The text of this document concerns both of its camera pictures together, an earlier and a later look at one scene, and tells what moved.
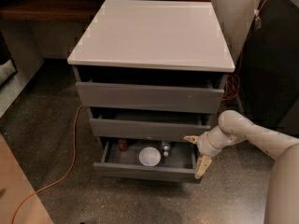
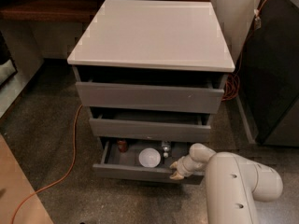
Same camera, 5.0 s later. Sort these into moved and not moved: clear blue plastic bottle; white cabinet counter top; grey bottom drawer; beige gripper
Moved: beige gripper
Not moved: grey bottom drawer; clear blue plastic bottle; white cabinet counter top
